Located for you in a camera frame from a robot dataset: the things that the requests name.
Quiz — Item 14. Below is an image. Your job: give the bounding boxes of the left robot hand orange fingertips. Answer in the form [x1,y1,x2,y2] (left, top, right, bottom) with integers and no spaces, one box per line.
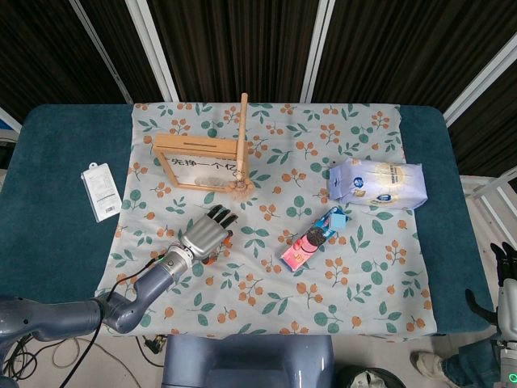
[179,204,239,266]

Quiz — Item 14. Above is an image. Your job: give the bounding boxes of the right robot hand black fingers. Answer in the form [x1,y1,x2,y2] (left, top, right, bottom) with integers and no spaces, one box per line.
[464,241,517,337]

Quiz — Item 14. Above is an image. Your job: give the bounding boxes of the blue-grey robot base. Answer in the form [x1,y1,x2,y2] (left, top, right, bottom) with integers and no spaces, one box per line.
[161,334,335,388]

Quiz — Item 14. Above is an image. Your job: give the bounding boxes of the coins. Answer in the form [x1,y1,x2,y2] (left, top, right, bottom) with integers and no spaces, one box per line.
[195,175,225,189]

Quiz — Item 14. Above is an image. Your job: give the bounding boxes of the blue jeans leg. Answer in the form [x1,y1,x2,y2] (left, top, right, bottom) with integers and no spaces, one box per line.
[439,337,500,388]

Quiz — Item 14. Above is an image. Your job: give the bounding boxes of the floral printed tablecloth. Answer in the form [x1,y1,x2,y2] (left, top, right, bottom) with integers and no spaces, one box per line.
[87,101,439,344]

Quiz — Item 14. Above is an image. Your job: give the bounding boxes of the white shoe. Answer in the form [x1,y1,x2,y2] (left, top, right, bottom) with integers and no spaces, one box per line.
[410,350,449,383]

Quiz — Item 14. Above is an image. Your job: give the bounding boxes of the pink blue cookie box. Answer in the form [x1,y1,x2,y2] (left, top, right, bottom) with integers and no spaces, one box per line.
[280,205,352,272]

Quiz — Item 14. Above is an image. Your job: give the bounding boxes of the white flat plastic package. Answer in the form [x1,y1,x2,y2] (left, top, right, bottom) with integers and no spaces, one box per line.
[80,162,123,223]

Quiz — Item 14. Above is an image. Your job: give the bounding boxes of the wooden stick stand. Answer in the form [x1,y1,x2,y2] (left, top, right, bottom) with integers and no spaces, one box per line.
[236,92,250,181]

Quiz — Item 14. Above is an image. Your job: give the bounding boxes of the black power plug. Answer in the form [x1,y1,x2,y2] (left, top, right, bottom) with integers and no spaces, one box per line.
[143,335,169,356]

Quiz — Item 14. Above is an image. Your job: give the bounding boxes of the black bin with bag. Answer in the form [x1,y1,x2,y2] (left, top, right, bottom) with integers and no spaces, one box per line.
[337,365,405,388]

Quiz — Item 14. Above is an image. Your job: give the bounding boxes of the dark ribbed partition panel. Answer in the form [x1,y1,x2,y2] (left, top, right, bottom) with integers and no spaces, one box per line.
[313,0,517,112]
[76,0,165,102]
[0,0,130,124]
[448,70,517,177]
[147,0,320,103]

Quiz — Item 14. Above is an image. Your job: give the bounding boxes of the white purple snack bag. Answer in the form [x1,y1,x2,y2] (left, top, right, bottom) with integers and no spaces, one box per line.
[328,157,428,210]

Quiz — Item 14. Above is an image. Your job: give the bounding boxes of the teal table cover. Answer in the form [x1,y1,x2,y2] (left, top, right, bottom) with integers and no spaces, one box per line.
[0,103,496,336]

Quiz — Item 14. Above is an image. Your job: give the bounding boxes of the white board with blue edge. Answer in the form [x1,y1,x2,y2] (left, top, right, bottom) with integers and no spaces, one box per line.
[0,107,23,138]

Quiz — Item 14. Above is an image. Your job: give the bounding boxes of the fluffy beige pompom keychain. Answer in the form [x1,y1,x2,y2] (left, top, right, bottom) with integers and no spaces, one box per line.
[225,171,256,202]

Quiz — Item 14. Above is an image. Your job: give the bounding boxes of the wooden coin bank box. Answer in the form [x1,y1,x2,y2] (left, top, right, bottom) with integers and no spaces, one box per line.
[152,133,250,194]

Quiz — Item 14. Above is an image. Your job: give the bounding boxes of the white metal rack frame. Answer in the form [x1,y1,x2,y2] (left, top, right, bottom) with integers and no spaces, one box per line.
[460,167,517,243]

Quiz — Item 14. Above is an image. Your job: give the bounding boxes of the beige floor cable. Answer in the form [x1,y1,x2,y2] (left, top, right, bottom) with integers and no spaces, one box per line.
[51,337,163,369]

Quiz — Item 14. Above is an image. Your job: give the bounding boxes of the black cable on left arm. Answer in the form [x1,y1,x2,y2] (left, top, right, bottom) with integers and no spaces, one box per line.
[60,257,162,388]

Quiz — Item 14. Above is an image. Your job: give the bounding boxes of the white partition post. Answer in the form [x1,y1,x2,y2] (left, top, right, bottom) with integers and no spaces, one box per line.
[442,38,517,126]
[124,0,179,102]
[299,0,336,103]

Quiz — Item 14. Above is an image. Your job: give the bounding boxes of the thin grey partition post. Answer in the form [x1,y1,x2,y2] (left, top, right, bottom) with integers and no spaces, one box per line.
[68,0,134,104]

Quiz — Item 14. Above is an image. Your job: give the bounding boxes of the black floor cable bundle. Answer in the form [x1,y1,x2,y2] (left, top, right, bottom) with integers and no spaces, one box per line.
[0,335,40,388]

